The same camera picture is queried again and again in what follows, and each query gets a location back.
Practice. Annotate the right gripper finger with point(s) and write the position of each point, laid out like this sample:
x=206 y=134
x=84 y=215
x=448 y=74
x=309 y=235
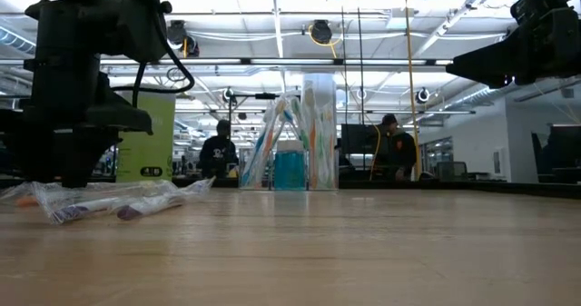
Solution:
x=495 y=76
x=490 y=55

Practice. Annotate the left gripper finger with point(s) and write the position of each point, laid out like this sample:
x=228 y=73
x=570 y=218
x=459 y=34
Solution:
x=79 y=160
x=41 y=156

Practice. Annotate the bagged purple toothbrush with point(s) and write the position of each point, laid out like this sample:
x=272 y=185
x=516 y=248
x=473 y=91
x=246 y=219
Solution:
x=131 y=213
x=72 y=213

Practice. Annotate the clear plastic organizer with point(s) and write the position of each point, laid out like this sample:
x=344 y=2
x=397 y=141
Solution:
x=254 y=179

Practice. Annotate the blue mouthwash bottle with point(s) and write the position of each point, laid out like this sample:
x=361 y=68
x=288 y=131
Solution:
x=289 y=160
x=302 y=174
x=277 y=174

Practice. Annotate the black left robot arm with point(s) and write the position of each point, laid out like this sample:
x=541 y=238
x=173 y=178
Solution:
x=63 y=33

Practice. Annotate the green wipes canister white lid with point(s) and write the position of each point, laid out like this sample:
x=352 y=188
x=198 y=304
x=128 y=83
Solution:
x=159 y=151

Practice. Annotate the black desk monitor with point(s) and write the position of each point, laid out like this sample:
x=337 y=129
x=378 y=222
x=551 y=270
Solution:
x=567 y=142

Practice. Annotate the mesh office chair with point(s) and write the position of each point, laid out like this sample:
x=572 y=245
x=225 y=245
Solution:
x=451 y=170

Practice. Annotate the person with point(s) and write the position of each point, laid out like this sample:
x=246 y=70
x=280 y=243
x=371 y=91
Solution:
x=397 y=151
x=218 y=154

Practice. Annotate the black screen on cart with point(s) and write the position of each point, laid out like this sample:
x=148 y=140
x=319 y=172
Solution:
x=356 y=138

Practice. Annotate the white building column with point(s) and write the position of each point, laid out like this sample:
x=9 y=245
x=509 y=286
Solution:
x=327 y=81

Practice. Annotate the long ceiling light bar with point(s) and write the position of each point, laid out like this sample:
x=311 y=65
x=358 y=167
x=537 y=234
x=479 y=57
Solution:
x=272 y=61

